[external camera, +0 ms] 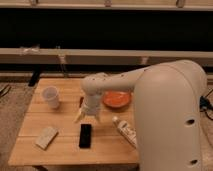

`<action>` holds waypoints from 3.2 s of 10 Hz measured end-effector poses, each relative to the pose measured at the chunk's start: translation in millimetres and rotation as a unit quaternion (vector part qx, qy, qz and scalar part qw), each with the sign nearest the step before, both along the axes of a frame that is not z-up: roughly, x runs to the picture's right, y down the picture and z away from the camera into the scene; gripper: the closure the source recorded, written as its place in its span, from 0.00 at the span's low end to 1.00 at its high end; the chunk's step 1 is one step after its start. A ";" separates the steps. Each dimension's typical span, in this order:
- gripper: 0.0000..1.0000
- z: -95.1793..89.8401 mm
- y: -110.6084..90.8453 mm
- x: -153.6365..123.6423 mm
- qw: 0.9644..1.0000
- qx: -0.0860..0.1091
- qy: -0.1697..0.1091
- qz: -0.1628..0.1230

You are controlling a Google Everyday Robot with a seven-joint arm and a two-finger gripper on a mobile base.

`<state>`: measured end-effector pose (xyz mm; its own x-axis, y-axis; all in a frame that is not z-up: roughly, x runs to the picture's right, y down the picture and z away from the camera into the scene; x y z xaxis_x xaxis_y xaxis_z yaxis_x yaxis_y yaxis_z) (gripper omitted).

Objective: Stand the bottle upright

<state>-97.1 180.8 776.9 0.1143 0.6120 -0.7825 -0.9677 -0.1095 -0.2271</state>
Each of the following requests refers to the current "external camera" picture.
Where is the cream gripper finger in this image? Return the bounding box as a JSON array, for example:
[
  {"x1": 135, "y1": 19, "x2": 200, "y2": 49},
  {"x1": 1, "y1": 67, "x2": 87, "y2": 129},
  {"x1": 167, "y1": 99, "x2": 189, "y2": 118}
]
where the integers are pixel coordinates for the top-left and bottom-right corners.
[
  {"x1": 74, "y1": 112, "x2": 82, "y2": 123},
  {"x1": 95, "y1": 115, "x2": 101, "y2": 122}
]

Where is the black rectangular remote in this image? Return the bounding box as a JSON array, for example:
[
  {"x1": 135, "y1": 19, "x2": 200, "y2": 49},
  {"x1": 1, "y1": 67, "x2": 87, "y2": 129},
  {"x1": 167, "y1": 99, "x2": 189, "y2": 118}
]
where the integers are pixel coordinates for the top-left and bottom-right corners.
[{"x1": 79, "y1": 124, "x2": 92, "y2": 148}]

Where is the black cable on floor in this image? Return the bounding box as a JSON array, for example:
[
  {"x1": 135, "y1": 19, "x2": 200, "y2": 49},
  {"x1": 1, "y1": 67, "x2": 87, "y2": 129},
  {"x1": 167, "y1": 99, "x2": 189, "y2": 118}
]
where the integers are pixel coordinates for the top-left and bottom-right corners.
[{"x1": 0, "y1": 83, "x2": 12, "y2": 98}]

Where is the orange bowl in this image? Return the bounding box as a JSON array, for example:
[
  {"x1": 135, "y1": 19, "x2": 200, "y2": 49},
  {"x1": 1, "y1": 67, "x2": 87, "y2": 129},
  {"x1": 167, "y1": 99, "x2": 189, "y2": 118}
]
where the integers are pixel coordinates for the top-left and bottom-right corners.
[{"x1": 102, "y1": 91, "x2": 131, "y2": 109}]

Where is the wooden table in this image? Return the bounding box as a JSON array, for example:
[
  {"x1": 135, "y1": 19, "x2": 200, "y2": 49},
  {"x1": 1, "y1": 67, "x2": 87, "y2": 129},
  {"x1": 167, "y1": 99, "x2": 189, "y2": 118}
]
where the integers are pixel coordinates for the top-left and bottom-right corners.
[{"x1": 8, "y1": 78, "x2": 138, "y2": 166}]

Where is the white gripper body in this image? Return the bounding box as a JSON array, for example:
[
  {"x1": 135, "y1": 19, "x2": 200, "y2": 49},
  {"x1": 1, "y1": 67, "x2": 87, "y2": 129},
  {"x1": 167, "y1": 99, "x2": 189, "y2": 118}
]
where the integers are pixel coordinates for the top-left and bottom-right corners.
[{"x1": 81, "y1": 95, "x2": 101, "y2": 116}]

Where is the small dark red object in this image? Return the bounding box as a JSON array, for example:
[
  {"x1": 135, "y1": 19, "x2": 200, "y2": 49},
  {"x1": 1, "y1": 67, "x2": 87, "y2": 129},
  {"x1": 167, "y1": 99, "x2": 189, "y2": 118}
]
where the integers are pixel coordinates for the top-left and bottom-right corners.
[{"x1": 79, "y1": 96, "x2": 84, "y2": 108}]

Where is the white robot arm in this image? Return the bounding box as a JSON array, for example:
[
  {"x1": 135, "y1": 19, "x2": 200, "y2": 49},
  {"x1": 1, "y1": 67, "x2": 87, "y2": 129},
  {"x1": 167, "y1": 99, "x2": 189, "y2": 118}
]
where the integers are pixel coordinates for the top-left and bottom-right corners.
[{"x1": 81, "y1": 60, "x2": 207, "y2": 171}]

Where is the blue device with cables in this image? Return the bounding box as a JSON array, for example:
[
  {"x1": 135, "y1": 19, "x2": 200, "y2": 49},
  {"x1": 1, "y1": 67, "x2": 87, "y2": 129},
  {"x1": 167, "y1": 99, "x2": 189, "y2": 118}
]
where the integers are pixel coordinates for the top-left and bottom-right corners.
[{"x1": 199, "y1": 89, "x2": 213, "y2": 121}]

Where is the white labelled bottle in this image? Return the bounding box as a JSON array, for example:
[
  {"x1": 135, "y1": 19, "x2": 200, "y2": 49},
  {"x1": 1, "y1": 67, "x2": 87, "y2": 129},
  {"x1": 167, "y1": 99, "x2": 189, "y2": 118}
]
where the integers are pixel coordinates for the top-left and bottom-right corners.
[{"x1": 112, "y1": 116, "x2": 137, "y2": 148}]

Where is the beige sponge block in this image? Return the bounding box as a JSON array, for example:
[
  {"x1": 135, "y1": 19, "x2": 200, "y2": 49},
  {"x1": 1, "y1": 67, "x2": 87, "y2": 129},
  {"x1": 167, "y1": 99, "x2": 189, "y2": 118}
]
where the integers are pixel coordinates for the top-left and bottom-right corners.
[{"x1": 35, "y1": 126, "x2": 58, "y2": 150}]

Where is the translucent plastic cup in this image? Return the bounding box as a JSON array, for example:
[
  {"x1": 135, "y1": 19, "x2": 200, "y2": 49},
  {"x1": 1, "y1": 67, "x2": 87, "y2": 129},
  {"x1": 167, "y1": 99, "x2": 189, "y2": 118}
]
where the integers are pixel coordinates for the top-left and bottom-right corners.
[{"x1": 41, "y1": 86, "x2": 60, "y2": 109}]

